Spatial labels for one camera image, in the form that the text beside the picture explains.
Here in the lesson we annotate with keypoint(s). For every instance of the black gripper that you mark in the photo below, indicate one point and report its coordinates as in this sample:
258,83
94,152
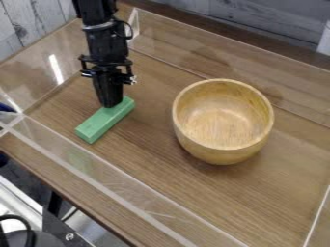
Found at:
107,64

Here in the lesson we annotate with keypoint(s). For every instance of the green rectangular block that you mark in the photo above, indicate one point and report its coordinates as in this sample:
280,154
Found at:
93,128

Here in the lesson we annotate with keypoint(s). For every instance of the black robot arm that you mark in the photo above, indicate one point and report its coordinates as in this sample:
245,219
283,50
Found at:
95,12

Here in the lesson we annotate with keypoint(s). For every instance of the light wooden bowl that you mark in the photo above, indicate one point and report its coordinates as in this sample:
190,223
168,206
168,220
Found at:
222,119

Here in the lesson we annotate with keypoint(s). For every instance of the blue object at edge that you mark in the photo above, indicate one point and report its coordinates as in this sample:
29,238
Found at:
6,108

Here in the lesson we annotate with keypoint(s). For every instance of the clear acrylic tray walls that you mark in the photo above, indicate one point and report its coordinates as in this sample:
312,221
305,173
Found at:
134,180

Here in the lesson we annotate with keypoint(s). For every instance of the black metal bracket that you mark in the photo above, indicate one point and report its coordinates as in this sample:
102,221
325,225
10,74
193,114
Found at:
57,228

